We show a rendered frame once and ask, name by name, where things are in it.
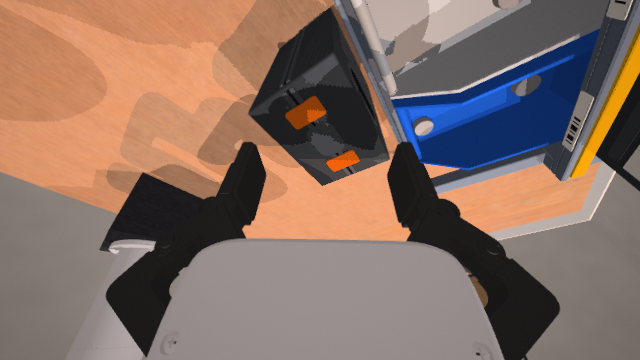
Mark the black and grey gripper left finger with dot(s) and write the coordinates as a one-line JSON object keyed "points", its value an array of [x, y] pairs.
{"points": [[140, 296]]}

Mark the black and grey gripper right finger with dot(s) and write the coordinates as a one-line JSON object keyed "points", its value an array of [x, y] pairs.
{"points": [[519, 307]]}

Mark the orange flat bar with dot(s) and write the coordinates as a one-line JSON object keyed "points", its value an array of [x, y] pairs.
{"points": [[626, 76]]}

